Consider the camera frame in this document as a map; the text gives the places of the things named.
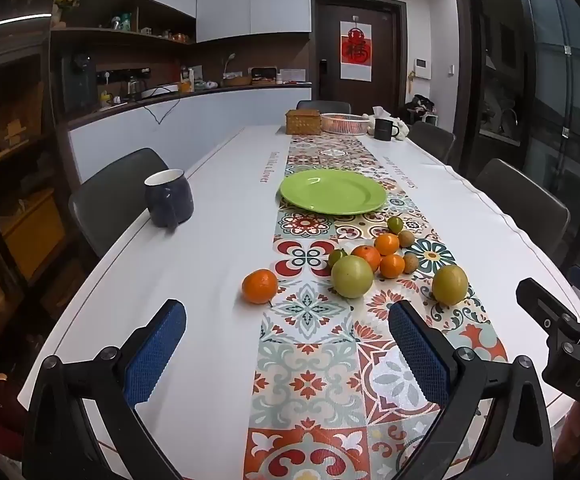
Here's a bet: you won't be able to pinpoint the patterned table runner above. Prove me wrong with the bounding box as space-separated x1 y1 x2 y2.
242 132 508 480

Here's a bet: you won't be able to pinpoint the dark blue mug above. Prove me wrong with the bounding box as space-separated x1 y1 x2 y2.
143 169 194 233

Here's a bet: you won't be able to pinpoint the dark brown door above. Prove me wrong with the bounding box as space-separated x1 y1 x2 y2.
311 0 408 117

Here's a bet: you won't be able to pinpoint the green plate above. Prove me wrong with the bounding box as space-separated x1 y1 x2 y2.
279 168 388 216

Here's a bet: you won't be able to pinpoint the black cable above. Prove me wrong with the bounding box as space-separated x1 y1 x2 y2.
137 87 183 126

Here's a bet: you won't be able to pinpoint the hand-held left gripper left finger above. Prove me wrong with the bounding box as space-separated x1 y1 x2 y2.
22 299 188 480

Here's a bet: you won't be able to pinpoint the yellow-green pear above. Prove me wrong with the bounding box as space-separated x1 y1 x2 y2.
431 264 469 307

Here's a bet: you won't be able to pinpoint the small orange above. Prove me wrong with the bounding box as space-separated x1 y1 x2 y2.
379 254 406 280
374 233 401 257

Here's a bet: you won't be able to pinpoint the dark bag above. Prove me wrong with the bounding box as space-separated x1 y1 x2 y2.
402 95 438 123

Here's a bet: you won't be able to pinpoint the black coffee machine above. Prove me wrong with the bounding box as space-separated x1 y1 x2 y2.
60 52 98 111

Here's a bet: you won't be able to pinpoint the dark glass sliding door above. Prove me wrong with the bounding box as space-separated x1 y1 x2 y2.
457 0 580 261

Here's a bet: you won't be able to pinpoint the black mug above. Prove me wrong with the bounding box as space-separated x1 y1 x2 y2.
374 118 401 141

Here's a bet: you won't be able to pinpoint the white plastic basket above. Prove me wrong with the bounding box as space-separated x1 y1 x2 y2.
320 112 371 136

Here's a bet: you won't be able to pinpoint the white upper cabinet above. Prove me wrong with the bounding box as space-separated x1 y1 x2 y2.
196 0 312 43

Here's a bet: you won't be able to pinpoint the woven wicker basket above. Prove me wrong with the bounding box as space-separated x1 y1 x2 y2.
285 109 323 136

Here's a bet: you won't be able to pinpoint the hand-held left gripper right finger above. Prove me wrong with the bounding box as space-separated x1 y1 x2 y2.
389 300 555 480

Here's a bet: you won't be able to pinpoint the large orange with stem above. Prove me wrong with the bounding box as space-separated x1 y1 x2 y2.
242 268 279 305

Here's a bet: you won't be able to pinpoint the red wall poster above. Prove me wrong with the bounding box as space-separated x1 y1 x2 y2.
340 16 373 82

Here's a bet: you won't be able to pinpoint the wooden storage shelf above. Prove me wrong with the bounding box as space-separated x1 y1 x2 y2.
0 25 66 361

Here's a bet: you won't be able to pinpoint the white kitchen counter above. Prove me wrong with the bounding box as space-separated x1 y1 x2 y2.
67 87 312 186

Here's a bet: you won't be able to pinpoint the grey chair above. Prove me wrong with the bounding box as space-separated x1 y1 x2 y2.
474 158 570 261
407 121 456 163
68 147 171 261
296 100 351 115

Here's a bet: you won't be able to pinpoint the large green apple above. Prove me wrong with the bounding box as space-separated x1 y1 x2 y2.
331 255 374 299

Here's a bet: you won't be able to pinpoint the wooden wall shelves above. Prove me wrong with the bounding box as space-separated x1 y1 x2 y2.
50 0 198 46

